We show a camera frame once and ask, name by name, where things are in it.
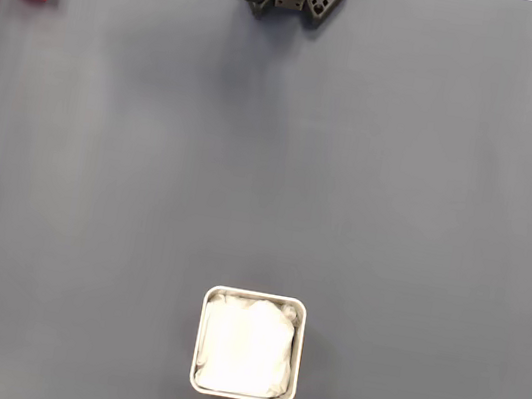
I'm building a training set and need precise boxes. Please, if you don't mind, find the square metal box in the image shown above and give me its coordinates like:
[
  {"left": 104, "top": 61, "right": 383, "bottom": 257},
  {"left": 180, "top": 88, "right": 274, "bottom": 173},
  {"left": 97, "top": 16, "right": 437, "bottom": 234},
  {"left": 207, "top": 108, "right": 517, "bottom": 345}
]
[{"left": 187, "top": 282, "right": 311, "bottom": 399}]

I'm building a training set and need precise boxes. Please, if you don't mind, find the white crumpled cloth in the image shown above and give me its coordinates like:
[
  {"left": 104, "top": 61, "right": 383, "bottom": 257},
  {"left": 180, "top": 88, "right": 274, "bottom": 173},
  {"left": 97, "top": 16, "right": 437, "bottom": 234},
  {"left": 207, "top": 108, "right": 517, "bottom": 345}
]
[{"left": 193, "top": 290, "right": 304, "bottom": 399}]

